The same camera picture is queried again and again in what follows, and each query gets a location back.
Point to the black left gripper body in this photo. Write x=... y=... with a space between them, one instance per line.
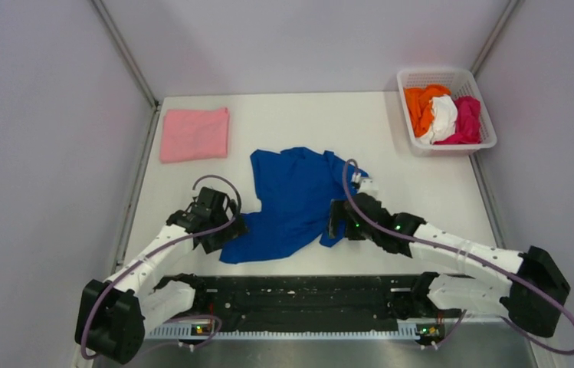
x=221 y=218

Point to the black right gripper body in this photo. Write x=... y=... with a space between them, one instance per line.
x=354 y=231

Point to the blue t shirt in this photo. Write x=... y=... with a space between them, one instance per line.
x=296 y=188

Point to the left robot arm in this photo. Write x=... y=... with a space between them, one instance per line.
x=116 y=314

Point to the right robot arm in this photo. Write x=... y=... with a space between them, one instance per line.
x=525 y=287

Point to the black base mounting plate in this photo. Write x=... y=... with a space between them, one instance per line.
x=310 y=303

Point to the folded pink t shirt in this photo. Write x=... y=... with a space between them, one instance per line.
x=189 y=135

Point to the orange t shirt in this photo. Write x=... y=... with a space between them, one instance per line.
x=418 y=102

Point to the magenta t shirt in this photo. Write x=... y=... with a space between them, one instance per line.
x=468 y=124

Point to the white t shirt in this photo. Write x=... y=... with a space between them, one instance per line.
x=443 y=113

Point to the white plastic basket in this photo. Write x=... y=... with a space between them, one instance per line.
x=462 y=83

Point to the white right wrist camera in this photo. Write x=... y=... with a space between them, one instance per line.
x=364 y=184

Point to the white slotted cable duct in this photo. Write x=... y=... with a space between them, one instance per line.
x=187 y=331

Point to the left corner metal post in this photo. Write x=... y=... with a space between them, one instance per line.
x=122 y=49

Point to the corner metal post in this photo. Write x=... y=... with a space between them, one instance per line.
x=511 y=8
x=122 y=49

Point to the right corner metal post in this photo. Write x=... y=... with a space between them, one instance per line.
x=511 y=8

